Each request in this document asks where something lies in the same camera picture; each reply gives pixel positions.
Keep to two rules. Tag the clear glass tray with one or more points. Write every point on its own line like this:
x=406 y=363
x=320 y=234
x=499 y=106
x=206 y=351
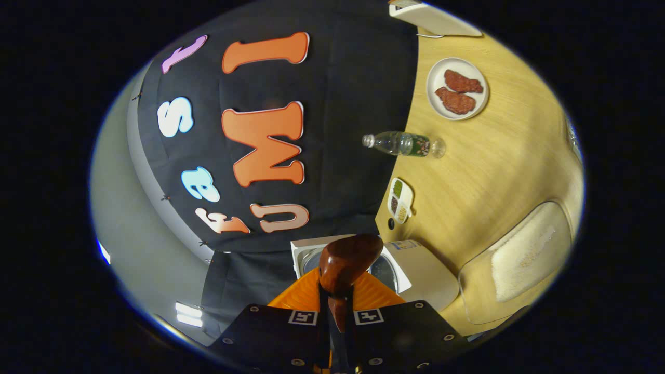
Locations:
x=478 y=291

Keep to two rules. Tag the clear plastic water bottle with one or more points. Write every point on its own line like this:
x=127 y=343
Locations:
x=405 y=144

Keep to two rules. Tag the white round plate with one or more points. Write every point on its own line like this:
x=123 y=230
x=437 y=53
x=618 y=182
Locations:
x=434 y=83

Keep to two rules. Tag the brown wooden spoon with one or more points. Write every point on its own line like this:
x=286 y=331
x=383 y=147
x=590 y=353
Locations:
x=345 y=259

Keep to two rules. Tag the white uncooked rice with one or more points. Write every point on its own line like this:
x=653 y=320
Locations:
x=524 y=259

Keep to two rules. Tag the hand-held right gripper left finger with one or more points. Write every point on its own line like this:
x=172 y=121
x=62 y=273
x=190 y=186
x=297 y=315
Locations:
x=275 y=340

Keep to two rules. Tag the white three-compartment condiment dish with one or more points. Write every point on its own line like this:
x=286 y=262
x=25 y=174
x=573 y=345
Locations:
x=401 y=200

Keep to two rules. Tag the white rice cooker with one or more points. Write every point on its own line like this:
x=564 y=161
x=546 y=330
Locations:
x=426 y=275

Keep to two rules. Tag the white toaster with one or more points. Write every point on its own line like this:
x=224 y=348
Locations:
x=436 y=18

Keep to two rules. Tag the black backdrop cloth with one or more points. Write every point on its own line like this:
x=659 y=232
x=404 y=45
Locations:
x=353 y=93

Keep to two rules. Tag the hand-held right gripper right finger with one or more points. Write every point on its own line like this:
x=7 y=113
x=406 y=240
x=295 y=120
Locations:
x=400 y=337

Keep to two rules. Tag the rectangular ceiling light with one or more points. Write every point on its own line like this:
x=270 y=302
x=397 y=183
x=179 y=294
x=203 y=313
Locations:
x=103 y=252
x=188 y=314

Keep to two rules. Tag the red meat slice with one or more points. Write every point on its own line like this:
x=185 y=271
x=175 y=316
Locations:
x=462 y=82
x=456 y=101

